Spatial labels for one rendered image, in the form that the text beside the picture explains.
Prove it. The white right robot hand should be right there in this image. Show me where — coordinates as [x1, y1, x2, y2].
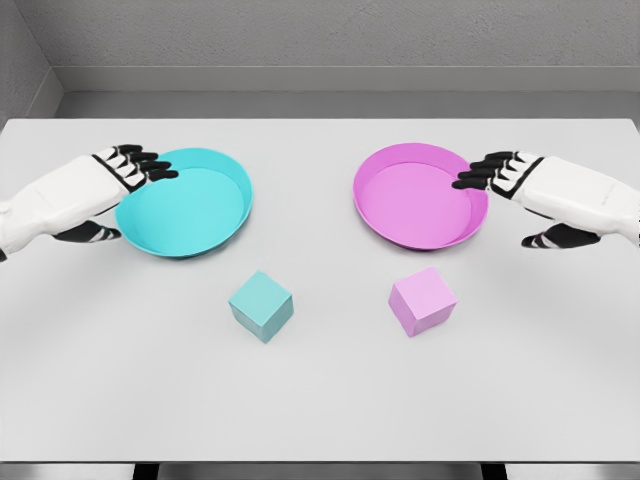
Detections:
[451, 151, 640, 250]

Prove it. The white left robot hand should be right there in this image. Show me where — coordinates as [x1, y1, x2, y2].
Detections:
[17, 144, 180, 246]

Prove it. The cyan round plate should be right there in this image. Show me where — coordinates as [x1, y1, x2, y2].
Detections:
[114, 147, 255, 260]

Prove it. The pink round plate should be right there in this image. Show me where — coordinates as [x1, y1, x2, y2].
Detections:
[352, 142, 490, 252]

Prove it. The pink cube block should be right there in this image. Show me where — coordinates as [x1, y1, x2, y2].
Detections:
[388, 266, 459, 338]

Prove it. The cyan cube block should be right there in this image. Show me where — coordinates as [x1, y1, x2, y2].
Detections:
[228, 270, 295, 344]

